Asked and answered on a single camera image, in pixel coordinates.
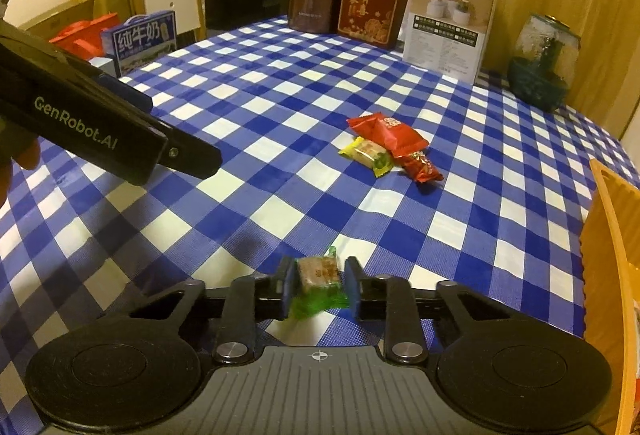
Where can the orange plastic tray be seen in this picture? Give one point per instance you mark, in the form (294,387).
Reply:
(609,244)

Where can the dark red gift box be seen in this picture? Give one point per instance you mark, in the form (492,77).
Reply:
(376,22)

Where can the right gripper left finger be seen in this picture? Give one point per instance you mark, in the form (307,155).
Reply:
(248,301)

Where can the yellow pastry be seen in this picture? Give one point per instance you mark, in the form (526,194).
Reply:
(369,154)

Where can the white product box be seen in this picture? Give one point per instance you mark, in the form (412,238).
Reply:
(448,36)

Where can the green brown candy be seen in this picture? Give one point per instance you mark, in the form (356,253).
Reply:
(320,286)

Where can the blue milk carton box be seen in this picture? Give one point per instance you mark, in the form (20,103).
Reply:
(140,40)

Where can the large red snack packet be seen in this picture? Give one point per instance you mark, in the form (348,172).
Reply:
(397,137)

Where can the red bag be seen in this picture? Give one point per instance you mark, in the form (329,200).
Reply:
(83,38)

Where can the person left hand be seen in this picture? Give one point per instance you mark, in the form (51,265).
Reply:
(17,146)

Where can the blue white checkered tablecloth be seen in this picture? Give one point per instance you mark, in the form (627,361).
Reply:
(505,220)

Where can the green glass jar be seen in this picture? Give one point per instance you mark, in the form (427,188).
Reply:
(543,63)

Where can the small red candy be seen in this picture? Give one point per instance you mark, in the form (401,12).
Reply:
(419,168)

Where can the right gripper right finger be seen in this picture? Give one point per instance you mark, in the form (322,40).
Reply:
(389,299)

